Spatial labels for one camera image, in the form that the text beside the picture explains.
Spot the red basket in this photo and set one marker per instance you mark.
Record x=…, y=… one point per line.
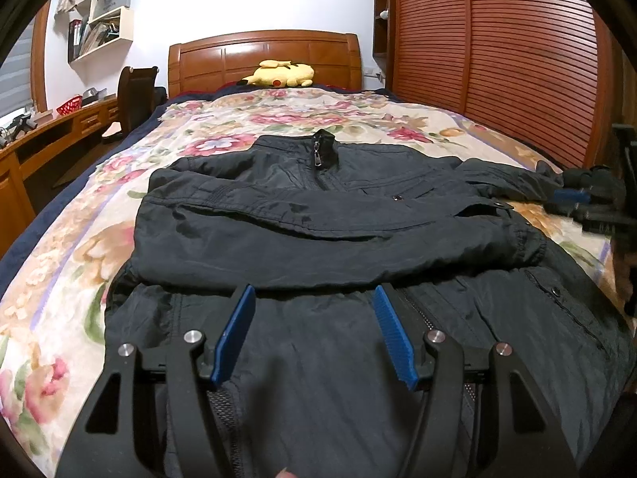
x=69, y=106

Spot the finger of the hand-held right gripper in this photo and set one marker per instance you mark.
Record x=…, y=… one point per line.
x=599, y=218
x=572, y=195

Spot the yellow plush toy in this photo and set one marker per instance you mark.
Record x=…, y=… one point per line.
x=278, y=77

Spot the black desk gadget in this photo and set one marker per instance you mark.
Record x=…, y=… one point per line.
x=17, y=127

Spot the white wall socket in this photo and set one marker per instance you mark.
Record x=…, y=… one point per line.
x=374, y=73

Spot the floral blanket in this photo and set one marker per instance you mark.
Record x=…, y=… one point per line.
x=64, y=269

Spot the black zip jacket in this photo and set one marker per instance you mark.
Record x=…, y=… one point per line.
x=323, y=239

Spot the white wall shelf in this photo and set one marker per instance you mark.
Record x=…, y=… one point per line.
x=107, y=20

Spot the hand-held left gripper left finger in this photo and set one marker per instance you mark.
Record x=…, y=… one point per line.
x=233, y=333

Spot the wooden open shelf unit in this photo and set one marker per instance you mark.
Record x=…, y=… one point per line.
x=380, y=35

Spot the wooden bed headboard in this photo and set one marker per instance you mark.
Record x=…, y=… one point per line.
x=219, y=59

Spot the grey window blind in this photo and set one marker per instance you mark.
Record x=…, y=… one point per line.
x=15, y=74

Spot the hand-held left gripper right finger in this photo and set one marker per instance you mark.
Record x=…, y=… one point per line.
x=393, y=333

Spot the dark desk chair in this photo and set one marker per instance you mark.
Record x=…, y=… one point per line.
x=134, y=94

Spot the wooden desk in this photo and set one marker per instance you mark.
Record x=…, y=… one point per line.
x=30, y=154

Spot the wooden slatted wardrobe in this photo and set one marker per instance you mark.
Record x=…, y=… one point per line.
x=497, y=50

